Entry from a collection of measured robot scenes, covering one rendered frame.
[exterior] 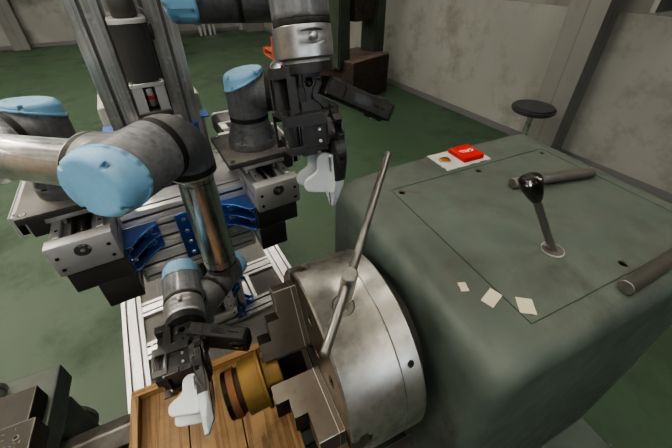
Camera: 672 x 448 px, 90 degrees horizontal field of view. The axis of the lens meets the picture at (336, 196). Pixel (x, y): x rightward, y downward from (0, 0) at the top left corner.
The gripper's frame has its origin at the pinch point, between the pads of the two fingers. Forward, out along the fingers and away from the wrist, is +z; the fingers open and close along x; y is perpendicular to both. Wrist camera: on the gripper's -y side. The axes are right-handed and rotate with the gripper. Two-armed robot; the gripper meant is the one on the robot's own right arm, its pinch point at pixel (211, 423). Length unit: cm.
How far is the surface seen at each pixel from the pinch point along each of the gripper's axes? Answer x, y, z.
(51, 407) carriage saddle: -15.3, 30.6, -23.5
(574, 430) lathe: -54, -87, 20
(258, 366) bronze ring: 4.9, -8.6, -2.8
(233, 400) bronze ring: 2.7, -3.9, -0.5
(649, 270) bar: 20, -64, 16
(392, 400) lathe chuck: 7.2, -24.3, 11.0
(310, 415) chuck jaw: 3.0, -13.7, 6.4
